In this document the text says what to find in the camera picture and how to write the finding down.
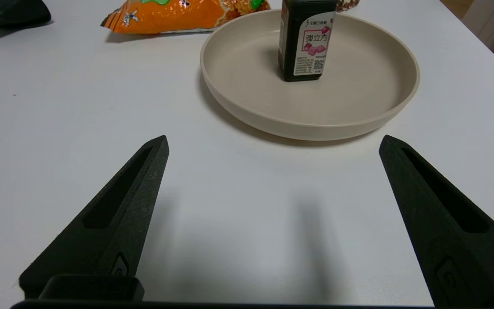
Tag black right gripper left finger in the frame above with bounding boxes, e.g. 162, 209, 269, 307
19, 135, 169, 300

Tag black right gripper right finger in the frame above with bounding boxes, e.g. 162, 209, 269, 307
379, 135, 494, 309

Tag beige round plate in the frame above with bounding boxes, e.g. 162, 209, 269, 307
200, 9, 421, 141

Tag orange snack bag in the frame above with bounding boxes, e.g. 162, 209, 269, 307
100, 0, 271, 35

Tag black soft pouch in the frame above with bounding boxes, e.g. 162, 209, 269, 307
0, 0, 52, 29

